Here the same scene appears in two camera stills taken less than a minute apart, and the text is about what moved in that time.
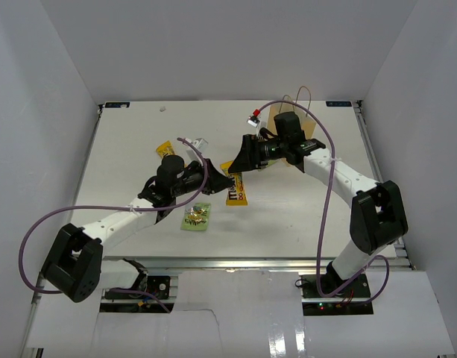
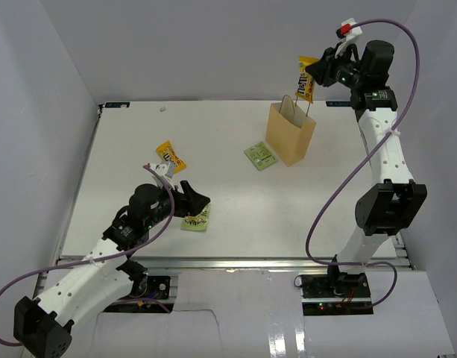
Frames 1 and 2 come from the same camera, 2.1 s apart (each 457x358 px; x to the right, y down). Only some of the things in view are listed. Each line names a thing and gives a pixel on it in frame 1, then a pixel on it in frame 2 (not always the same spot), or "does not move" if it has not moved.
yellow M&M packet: [236, 195] -> [305, 85]
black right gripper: [248, 159] -> [323, 71]
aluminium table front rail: [233, 263] does not move
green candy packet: [196, 217] does not move
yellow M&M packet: [165, 149] does not move
